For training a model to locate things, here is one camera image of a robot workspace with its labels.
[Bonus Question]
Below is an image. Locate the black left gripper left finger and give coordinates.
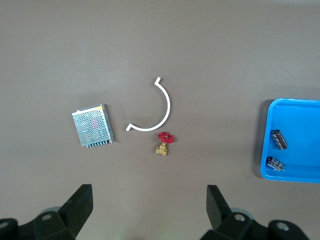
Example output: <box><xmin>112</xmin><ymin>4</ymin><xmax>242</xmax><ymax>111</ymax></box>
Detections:
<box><xmin>0</xmin><ymin>184</ymin><xmax>94</xmax><ymax>240</ymax></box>

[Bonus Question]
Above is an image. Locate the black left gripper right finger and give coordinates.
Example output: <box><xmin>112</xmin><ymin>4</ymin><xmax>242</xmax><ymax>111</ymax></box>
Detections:
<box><xmin>199</xmin><ymin>184</ymin><xmax>310</xmax><ymax>240</ymax></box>

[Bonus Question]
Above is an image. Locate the blue plastic tray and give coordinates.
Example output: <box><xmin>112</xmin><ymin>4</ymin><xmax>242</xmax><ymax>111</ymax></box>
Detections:
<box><xmin>259</xmin><ymin>98</ymin><xmax>320</xmax><ymax>184</ymax></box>

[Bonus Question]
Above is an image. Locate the perforated metal power supply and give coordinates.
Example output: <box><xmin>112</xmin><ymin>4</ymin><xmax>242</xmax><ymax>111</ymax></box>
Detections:
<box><xmin>71</xmin><ymin>103</ymin><xmax>116</xmax><ymax>149</ymax></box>

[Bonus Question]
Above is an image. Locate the brass valve red handwheel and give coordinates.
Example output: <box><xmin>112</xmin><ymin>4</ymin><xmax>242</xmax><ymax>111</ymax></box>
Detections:
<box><xmin>154</xmin><ymin>131</ymin><xmax>175</xmax><ymax>158</ymax></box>

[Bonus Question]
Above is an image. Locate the white plastic half ring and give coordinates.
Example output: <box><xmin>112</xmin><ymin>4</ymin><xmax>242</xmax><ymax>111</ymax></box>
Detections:
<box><xmin>124</xmin><ymin>76</ymin><xmax>171</xmax><ymax>133</ymax></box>

